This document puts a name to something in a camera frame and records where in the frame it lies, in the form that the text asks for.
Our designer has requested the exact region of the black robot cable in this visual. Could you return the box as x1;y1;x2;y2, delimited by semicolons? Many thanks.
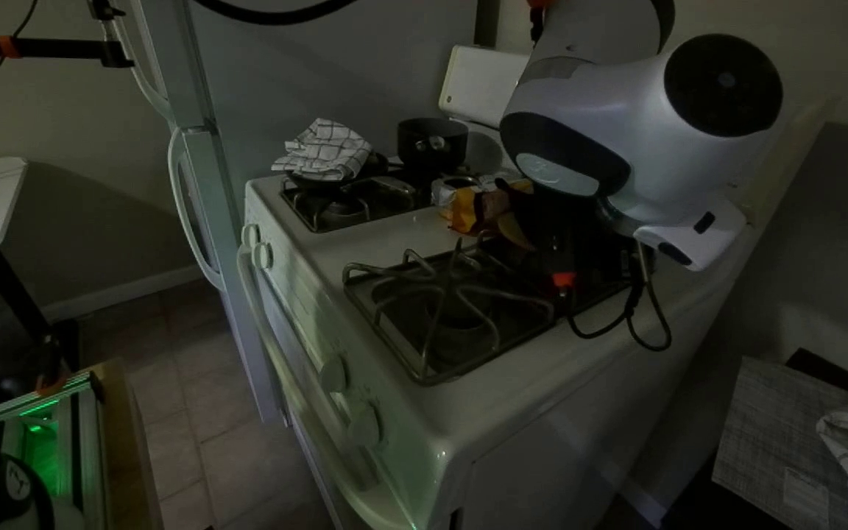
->
550;246;674;353

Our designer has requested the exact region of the grey checkered mat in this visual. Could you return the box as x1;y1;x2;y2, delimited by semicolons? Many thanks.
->
712;359;848;530

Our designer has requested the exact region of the white stove knob near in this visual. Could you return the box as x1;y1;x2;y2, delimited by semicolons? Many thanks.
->
243;224;274;268

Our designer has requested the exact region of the black left burner grate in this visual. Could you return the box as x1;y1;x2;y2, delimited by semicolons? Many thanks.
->
281;174;424;232

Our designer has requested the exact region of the white stove knob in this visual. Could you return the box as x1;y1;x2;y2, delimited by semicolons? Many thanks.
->
352;403;384;449
243;224;274;268

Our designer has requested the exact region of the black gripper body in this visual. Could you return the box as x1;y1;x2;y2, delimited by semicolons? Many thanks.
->
499;179;624;296

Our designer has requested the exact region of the orange yellow object in pot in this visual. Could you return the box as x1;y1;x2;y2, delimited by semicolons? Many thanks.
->
444;185;531;249

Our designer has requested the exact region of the white stove knob far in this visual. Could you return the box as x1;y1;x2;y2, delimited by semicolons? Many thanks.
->
352;403;384;449

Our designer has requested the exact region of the black right burner grate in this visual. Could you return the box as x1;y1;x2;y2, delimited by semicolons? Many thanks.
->
343;238;642;388

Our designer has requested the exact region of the white refrigerator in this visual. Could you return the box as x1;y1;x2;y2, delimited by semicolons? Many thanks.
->
129;0;478;425

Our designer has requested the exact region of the black square pan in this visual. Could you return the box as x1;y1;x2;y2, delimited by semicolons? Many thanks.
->
399;118;468;178

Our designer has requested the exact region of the black burner grate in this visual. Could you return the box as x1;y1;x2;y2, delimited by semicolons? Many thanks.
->
281;174;424;232
343;238;642;388

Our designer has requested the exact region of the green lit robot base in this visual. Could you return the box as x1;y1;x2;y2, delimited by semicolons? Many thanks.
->
0;366;162;530

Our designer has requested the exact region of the white checkered dish towel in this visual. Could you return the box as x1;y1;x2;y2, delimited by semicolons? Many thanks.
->
272;118;371;184

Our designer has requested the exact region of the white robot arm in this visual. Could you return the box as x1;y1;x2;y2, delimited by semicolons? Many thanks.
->
500;0;783;271

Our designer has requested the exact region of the white gas stove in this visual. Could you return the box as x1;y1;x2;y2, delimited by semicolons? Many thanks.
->
234;43;840;530

